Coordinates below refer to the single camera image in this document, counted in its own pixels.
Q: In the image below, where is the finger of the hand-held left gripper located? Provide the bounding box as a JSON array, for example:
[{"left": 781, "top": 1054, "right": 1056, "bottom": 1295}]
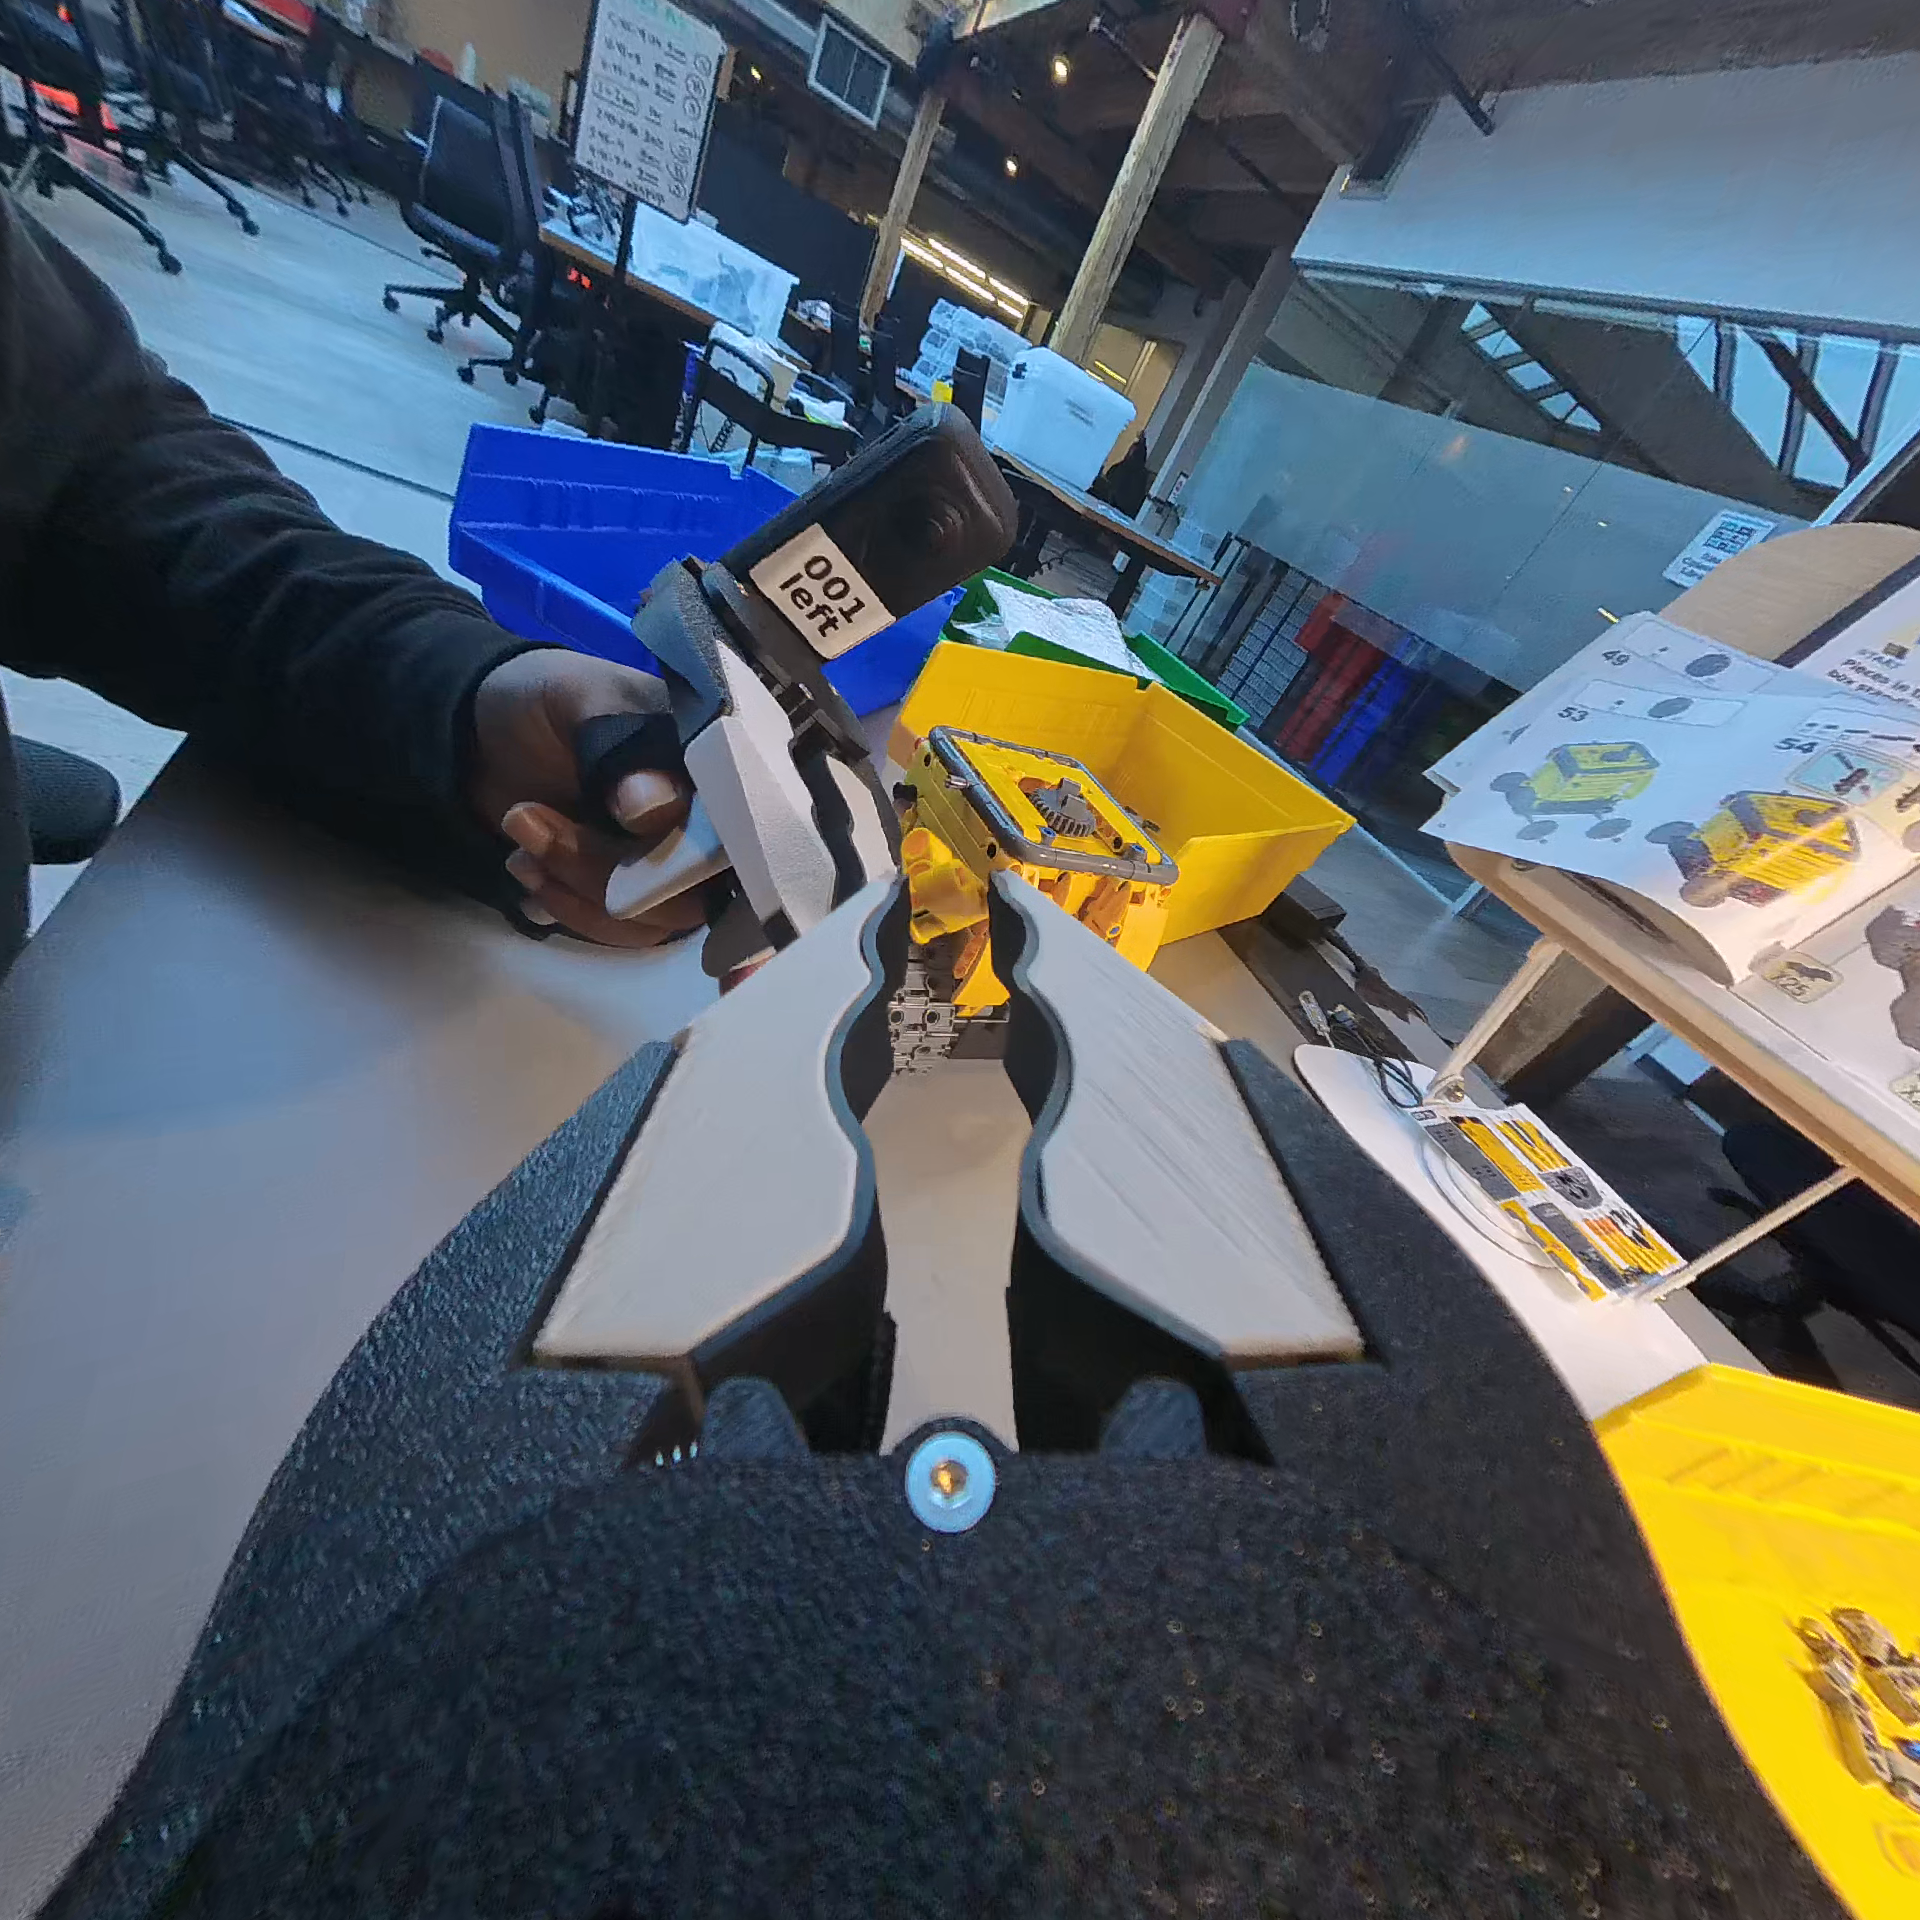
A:
[{"left": 691, "top": 715, "right": 864, "bottom": 963}]

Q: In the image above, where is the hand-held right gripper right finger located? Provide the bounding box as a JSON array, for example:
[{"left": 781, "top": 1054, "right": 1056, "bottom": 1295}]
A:
[{"left": 1002, "top": 874, "right": 1370, "bottom": 1381}]

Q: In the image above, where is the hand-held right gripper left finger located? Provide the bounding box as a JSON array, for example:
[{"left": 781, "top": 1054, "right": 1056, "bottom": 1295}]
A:
[{"left": 535, "top": 874, "right": 914, "bottom": 1399}]

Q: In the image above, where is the yellow tracked brick vehicle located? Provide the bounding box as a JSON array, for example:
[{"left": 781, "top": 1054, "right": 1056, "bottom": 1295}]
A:
[{"left": 884, "top": 728, "right": 1183, "bottom": 1070}]

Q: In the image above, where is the grey desk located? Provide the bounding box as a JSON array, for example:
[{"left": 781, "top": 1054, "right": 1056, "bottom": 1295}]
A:
[{"left": 0, "top": 744, "right": 1622, "bottom": 1920}]

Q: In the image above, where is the person's left hand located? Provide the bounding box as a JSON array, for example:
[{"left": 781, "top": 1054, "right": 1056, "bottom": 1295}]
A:
[{"left": 467, "top": 645, "right": 786, "bottom": 987}]

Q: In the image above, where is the white plastic bag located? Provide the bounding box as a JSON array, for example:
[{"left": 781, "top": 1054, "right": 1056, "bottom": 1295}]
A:
[{"left": 975, "top": 577, "right": 1149, "bottom": 679}]

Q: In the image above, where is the black office chair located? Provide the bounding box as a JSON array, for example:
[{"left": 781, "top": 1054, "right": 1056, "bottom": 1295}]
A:
[
  {"left": 691, "top": 317, "right": 876, "bottom": 485},
  {"left": 384, "top": 74, "right": 572, "bottom": 385}
]

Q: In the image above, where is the long background table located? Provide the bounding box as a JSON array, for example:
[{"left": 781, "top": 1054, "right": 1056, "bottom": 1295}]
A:
[{"left": 990, "top": 451, "right": 1220, "bottom": 592}]

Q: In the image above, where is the white round stand base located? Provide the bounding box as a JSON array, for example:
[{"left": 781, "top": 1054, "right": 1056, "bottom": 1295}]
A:
[{"left": 1297, "top": 1045, "right": 1713, "bottom": 1431}]

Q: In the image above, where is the blue plastic bin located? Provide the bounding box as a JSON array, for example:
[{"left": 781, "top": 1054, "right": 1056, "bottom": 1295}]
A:
[{"left": 451, "top": 420, "right": 968, "bottom": 726}]

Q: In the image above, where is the green plastic bin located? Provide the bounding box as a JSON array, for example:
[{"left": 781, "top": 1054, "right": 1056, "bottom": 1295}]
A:
[{"left": 947, "top": 564, "right": 1251, "bottom": 726}]

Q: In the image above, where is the sticker sheet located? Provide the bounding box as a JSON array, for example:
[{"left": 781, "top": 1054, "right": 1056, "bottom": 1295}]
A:
[{"left": 1412, "top": 1098, "right": 1690, "bottom": 1298}]

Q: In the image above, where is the yellow plastic bin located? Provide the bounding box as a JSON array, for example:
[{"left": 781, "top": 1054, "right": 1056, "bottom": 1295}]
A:
[
  {"left": 1597, "top": 1366, "right": 1920, "bottom": 1920},
  {"left": 902, "top": 636, "right": 1355, "bottom": 949}
]

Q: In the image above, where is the stack of coloured crates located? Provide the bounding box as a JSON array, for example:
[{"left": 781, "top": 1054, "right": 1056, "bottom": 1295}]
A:
[{"left": 1260, "top": 586, "right": 1431, "bottom": 801}]

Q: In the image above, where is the white printed sign board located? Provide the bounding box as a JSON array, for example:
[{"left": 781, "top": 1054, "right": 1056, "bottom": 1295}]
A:
[{"left": 572, "top": 0, "right": 731, "bottom": 223}]

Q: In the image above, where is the instruction booklet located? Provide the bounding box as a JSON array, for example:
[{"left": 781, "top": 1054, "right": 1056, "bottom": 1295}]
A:
[{"left": 1427, "top": 617, "right": 1920, "bottom": 988}]

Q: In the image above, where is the wooden booklet stand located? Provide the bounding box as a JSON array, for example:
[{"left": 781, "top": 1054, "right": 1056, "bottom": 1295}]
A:
[{"left": 1456, "top": 527, "right": 1920, "bottom": 1235}]

